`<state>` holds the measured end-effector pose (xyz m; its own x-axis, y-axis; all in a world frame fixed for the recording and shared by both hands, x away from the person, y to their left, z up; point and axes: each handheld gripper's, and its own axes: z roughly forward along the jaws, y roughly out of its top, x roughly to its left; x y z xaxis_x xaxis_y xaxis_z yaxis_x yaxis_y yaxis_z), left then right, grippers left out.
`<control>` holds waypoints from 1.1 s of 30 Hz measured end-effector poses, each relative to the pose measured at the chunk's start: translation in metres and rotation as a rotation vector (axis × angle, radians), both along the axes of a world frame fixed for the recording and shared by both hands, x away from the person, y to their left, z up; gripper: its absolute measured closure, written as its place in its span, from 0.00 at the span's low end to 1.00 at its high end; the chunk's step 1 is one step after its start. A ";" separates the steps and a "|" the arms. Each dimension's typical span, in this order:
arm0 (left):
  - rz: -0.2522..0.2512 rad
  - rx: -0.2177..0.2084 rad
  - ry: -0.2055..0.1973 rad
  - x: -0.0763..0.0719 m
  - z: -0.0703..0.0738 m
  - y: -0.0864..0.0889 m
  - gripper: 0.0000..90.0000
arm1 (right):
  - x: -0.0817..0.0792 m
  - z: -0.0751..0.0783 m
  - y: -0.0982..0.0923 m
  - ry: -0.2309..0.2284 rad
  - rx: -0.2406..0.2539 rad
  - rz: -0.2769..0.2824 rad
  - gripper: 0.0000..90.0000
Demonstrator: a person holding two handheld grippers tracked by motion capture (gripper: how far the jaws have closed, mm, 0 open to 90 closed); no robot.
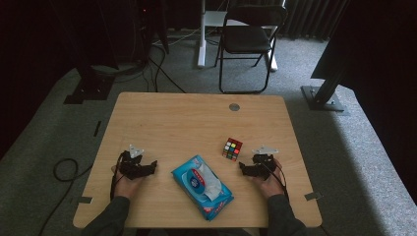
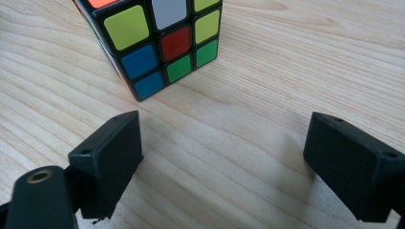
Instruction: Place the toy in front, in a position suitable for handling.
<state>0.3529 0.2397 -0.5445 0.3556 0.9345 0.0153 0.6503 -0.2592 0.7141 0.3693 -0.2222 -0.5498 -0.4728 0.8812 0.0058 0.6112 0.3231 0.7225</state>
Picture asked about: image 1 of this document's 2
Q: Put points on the black stand with base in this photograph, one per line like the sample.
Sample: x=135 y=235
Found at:
x=90 y=87

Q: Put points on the person's left hand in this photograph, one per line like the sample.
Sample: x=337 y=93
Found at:
x=126 y=187

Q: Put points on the white desk frame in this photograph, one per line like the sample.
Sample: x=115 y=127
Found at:
x=202 y=49

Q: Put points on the colourful puzzle cube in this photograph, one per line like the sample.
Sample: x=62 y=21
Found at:
x=232 y=149

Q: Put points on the grey round table grommet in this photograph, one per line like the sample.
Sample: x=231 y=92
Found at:
x=234 y=107

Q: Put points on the black folding chair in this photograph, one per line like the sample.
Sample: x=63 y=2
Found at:
x=244 y=39

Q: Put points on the dark pleated curtain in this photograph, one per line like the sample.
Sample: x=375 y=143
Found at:
x=311 y=19

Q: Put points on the black tape strip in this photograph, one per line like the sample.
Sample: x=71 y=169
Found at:
x=97 y=128

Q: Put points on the blue wet wipes pack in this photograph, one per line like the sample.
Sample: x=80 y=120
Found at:
x=209 y=203

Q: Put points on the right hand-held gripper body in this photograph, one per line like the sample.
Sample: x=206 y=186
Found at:
x=265 y=162

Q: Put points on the grey tape piece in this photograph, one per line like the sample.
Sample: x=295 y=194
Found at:
x=313 y=196
x=85 y=200

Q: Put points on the dark equipment rack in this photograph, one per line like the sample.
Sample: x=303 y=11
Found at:
x=146 y=29

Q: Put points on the black beam stand with plate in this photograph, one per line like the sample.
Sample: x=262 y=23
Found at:
x=323 y=98

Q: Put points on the person's right hand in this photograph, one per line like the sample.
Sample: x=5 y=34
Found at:
x=272 y=187

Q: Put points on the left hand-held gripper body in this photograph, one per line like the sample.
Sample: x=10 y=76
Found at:
x=131 y=164

